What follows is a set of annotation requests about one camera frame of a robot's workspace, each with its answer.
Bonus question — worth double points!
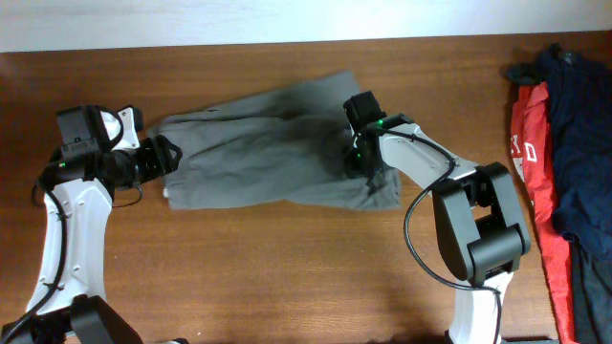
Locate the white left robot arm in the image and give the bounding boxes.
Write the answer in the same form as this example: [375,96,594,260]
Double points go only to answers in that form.
[1,105,182,344]

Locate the red garment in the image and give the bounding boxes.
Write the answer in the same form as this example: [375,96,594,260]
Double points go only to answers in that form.
[510,82,577,343]

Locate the dark navy garment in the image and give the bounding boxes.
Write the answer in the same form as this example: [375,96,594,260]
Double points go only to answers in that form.
[506,45,611,343]

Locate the grey cargo shorts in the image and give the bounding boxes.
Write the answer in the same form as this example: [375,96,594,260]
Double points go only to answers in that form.
[148,72,401,210]

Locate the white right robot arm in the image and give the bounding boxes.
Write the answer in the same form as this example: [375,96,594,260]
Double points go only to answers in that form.
[343,92,531,343]

